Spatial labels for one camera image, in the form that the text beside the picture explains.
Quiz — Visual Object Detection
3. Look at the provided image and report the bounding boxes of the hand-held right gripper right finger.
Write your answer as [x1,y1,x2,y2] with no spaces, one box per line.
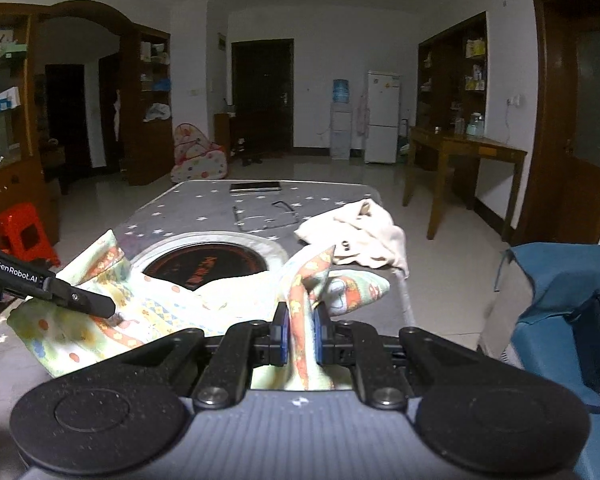
[314,306,496,409]

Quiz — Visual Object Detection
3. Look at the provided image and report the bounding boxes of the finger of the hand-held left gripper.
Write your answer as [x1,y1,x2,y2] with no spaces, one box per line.
[0,241,117,319]

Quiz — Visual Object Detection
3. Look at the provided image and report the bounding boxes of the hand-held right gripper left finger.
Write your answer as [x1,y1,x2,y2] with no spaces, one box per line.
[112,302,290,409]

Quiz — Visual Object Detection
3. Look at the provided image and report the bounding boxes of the patterned green children's shirt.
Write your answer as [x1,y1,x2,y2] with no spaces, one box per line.
[7,230,391,392]

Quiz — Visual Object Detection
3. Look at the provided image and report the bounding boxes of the red plastic stool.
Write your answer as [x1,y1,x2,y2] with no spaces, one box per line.
[0,203,61,267]

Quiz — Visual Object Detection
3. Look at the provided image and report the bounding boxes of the round black induction cooktop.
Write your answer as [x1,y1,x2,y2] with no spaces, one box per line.
[130,232,291,293]

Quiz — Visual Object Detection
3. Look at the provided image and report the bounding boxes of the cream cloth garment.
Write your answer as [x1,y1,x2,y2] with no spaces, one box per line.
[294,199,410,278]

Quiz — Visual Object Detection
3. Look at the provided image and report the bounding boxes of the wooden display shelf with boxes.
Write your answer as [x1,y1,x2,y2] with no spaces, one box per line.
[0,2,61,246]

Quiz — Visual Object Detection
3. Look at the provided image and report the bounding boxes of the eyeglasses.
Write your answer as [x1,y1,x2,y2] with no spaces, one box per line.
[232,200,301,233]

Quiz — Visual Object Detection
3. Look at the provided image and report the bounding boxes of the flat dark phone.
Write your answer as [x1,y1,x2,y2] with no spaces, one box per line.
[230,181,283,194]

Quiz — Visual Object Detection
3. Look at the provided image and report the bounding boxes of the grey star-print table cover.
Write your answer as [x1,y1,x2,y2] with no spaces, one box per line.
[0,180,416,411]

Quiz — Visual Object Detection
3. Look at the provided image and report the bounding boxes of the arched wooden shelf unit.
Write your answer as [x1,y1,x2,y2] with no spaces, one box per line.
[120,22,173,186]

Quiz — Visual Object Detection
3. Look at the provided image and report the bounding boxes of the polka-dot play tent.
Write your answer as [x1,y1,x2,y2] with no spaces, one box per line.
[171,123,229,183]

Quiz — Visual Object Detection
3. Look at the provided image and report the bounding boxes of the white water dispenser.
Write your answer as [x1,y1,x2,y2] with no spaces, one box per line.
[330,79,353,161]

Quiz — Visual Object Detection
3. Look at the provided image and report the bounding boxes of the small wooden side cabinet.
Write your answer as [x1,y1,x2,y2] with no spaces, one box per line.
[214,112,238,161]

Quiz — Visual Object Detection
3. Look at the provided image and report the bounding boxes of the blue chair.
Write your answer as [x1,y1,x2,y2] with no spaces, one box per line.
[480,242,600,480]

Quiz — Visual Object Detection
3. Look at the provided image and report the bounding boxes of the white refrigerator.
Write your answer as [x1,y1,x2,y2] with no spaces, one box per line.
[365,70,401,164]

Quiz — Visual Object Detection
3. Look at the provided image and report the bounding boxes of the dark wooden entrance door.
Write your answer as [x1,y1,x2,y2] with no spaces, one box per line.
[231,38,295,153]

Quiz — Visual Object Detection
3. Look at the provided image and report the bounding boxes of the wooden desk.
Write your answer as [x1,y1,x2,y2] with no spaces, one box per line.
[402,126,528,241]

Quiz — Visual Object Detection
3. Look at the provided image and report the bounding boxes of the brown door with glass panel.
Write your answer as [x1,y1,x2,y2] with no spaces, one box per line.
[532,0,600,246]

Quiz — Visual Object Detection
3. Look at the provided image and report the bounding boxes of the dark wooden wall cabinet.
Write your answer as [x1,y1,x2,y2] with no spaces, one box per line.
[417,11,488,171]

